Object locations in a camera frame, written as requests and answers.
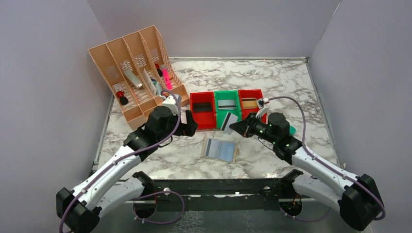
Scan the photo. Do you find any striped grey card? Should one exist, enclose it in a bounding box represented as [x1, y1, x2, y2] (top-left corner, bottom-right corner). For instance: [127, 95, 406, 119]
[221, 112, 239, 134]
[204, 138, 221, 159]

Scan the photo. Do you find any gold credit card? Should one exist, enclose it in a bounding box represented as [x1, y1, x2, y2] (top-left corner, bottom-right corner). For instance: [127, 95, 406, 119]
[241, 98, 258, 109]

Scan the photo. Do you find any beige card holder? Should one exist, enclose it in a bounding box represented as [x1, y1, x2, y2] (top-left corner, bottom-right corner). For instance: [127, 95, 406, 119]
[200, 137, 239, 163]

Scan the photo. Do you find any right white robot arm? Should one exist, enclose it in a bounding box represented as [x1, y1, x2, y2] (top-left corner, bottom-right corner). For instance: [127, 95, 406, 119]
[228, 98, 386, 231]

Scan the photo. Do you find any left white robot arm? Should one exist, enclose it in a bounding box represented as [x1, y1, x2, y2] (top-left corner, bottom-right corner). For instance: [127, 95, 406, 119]
[56, 94, 198, 233]

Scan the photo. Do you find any black card in bin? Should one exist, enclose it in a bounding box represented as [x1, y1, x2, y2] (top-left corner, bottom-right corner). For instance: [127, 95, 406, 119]
[191, 102, 213, 113]

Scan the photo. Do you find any grey card in bin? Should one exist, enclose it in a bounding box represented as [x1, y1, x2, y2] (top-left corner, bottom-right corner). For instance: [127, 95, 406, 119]
[218, 100, 236, 110]

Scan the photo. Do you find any teal eraser block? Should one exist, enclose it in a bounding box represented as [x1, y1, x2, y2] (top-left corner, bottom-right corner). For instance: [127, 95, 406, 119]
[290, 125, 296, 135]

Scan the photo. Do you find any green bin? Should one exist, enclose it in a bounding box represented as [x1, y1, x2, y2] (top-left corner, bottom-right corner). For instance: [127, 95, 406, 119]
[213, 90, 242, 129]

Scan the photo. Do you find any left red bin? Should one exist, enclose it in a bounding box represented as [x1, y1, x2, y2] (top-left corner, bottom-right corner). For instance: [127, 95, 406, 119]
[190, 92, 217, 130]

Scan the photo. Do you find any pink highlighter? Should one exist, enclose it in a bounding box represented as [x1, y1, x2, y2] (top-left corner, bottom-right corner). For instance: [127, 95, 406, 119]
[161, 68, 172, 90]

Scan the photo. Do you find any red and black stamp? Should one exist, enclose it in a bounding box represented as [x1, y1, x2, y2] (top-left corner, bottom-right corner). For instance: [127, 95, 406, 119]
[116, 90, 129, 105]

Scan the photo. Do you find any peach desk file organizer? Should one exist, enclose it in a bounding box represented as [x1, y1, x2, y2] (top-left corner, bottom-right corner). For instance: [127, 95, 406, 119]
[88, 26, 189, 130]

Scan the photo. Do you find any silver stapler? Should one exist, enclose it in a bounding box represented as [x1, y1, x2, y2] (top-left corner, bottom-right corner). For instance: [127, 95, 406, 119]
[123, 68, 143, 89]

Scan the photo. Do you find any black mounting rail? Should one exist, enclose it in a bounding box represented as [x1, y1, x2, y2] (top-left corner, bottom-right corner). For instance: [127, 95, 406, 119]
[132, 169, 303, 217]

